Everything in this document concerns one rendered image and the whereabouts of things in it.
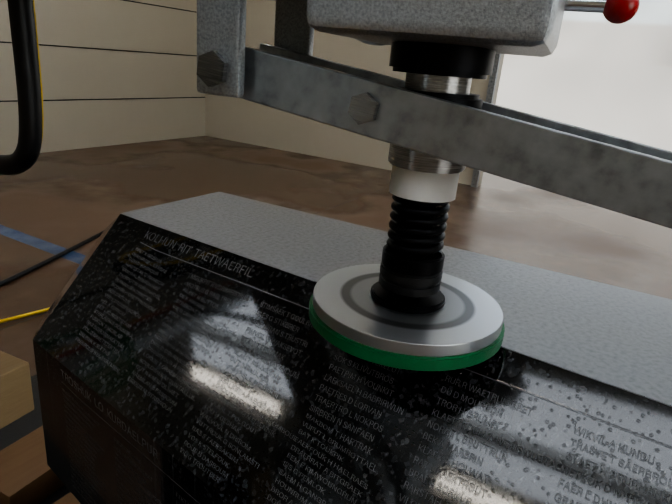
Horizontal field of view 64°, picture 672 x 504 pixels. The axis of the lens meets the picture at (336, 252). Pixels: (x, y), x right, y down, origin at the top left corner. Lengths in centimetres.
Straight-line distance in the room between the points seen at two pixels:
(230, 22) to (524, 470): 51
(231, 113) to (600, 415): 680
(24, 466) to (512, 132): 141
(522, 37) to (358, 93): 16
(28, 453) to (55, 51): 486
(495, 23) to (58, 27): 579
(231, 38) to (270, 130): 628
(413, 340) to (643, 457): 23
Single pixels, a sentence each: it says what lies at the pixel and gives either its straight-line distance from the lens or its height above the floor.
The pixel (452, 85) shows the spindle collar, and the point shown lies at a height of 109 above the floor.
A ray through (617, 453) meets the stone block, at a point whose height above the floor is 78.
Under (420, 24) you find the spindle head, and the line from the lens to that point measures 46.
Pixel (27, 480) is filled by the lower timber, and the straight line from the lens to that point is 158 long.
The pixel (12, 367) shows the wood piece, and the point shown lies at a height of 83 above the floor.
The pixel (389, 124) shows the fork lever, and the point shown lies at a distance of 51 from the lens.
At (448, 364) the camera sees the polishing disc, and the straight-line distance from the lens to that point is 54.
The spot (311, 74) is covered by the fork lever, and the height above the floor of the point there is 109.
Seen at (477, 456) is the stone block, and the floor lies 74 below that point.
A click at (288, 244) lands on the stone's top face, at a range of 85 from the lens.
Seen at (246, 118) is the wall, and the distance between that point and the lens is 704.
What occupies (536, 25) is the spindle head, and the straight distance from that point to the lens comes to 45.
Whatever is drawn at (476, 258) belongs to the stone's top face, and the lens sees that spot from 89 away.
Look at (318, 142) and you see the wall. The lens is 645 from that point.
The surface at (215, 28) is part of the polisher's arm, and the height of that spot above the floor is 112.
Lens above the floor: 110
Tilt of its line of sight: 20 degrees down
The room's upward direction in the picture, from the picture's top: 5 degrees clockwise
